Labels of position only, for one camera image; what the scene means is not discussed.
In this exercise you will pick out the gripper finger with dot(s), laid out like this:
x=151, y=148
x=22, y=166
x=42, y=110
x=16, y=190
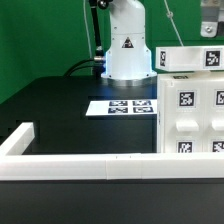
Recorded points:
x=211, y=18

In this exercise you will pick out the small white cabinet top box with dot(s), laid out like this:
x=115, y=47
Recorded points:
x=190, y=58

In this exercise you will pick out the white cabinet body box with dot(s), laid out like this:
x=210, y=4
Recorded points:
x=190, y=112

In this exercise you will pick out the white cabinet door panel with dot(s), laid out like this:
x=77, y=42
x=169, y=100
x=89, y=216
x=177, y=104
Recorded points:
x=181, y=110
x=214, y=118

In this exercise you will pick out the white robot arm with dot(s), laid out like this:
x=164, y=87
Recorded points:
x=129, y=59

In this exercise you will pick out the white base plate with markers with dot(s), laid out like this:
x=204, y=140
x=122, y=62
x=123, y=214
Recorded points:
x=122, y=107

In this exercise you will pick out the white U-shaped frame wall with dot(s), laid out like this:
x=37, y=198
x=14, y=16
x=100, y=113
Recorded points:
x=16, y=165

